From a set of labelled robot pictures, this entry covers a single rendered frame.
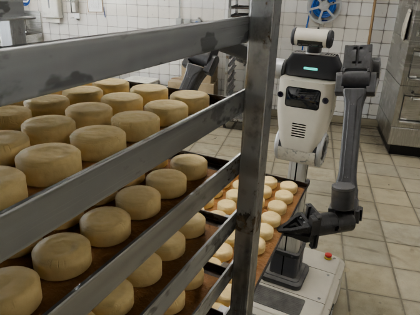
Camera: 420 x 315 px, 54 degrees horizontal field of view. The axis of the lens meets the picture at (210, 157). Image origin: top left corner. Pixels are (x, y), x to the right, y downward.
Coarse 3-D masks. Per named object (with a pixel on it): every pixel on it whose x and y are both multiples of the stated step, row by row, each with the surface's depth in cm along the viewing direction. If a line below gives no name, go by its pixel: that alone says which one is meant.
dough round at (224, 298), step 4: (228, 284) 85; (228, 288) 84; (224, 292) 83; (228, 292) 83; (220, 296) 82; (224, 296) 82; (228, 296) 82; (216, 300) 83; (220, 300) 82; (224, 300) 81; (228, 300) 81; (224, 304) 82; (228, 304) 81
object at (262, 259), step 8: (224, 192) 119; (272, 192) 119; (296, 192) 119; (216, 200) 116; (296, 200) 116; (216, 208) 112; (264, 208) 112; (288, 208) 112; (288, 216) 109; (280, 224) 106; (280, 232) 103; (272, 240) 101; (232, 248) 98; (272, 248) 98; (232, 256) 95; (264, 256) 95; (264, 264) 93; (256, 272) 91; (256, 280) 89
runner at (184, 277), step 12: (228, 216) 64; (228, 228) 59; (216, 240) 55; (204, 252) 52; (192, 264) 50; (204, 264) 53; (180, 276) 47; (192, 276) 50; (168, 288) 45; (180, 288) 48; (156, 300) 43; (168, 300) 46; (144, 312) 41; (156, 312) 44
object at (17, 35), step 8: (0, 24) 69; (8, 24) 68; (16, 24) 69; (0, 32) 70; (8, 32) 69; (16, 32) 70; (24, 32) 71; (8, 40) 70; (16, 40) 70; (24, 40) 71
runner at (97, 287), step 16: (224, 176) 53; (192, 192) 46; (208, 192) 50; (176, 208) 43; (192, 208) 46; (160, 224) 40; (176, 224) 44; (144, 240) 38; (160, 240) 41; (128, 256) 36; (144, 256) 39; (96, 272) 33; (112, 272) 35; (128, 272) 37; (80, 288) 31; (96, 288) 33; (112, 288) 35; (64, 304) 30; (80, 304) 32; (96, 304) 34
